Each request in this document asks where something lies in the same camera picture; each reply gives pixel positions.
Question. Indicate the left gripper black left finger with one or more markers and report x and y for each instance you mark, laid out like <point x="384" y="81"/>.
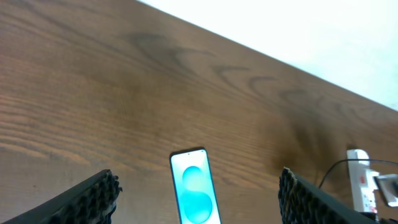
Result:
<point x="92" y="201"/>

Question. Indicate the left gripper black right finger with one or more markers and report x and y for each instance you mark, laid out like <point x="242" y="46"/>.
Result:
<point x="301" y="202"/>

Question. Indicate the blue Galaxy smartphone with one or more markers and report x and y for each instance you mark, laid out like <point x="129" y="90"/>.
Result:
<point x="194" y="187"/>

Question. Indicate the white power strip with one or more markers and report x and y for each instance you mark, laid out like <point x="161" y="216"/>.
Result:
<point x="362" y="181"/>

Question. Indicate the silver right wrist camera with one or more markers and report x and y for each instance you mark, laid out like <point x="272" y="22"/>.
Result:
<point x="387" y="186"/>

